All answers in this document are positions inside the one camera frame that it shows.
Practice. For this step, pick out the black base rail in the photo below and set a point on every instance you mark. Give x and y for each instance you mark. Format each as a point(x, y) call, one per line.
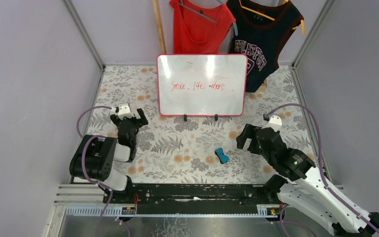
point(194, 199)

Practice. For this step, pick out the pink framed whiteboard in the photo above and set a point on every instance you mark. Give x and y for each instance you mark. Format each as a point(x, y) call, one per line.
point(201, 84)

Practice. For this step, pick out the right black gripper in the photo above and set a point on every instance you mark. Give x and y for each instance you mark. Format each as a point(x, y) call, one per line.
point(254, 137)

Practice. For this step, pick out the red tank top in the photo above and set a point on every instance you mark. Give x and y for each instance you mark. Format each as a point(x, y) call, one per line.
point(198, 30)

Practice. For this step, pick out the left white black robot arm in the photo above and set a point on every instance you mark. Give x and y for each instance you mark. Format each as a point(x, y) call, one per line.
point(95, 155)

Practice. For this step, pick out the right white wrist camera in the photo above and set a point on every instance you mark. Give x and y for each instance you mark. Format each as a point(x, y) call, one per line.
point(274, 122)

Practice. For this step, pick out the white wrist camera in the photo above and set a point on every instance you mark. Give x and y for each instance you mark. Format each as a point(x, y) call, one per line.
point(122, 111)
point(274, 122)

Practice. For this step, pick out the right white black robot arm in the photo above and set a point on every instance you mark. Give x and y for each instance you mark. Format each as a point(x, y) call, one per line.
point(299, 184)

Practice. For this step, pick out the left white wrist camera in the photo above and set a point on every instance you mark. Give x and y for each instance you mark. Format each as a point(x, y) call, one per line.
point(122, 111)

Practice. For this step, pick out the navy basketball jersey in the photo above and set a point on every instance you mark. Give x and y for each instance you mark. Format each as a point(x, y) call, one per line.
point(261, 40)

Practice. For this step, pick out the blue bone-shaped eraser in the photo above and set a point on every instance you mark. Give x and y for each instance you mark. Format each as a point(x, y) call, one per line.
point(219, 152)

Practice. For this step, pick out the wooden pole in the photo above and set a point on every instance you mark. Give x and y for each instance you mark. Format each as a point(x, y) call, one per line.
point(159, 26)

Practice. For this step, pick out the floral table mat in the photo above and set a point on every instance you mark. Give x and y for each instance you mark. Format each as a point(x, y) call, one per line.
point(170, 150)

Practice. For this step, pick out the yellow clothes hanger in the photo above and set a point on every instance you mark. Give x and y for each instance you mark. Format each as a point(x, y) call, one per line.
point(273, 13)

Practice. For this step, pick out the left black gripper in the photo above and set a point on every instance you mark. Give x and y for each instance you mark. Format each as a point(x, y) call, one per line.
point(129, 120)

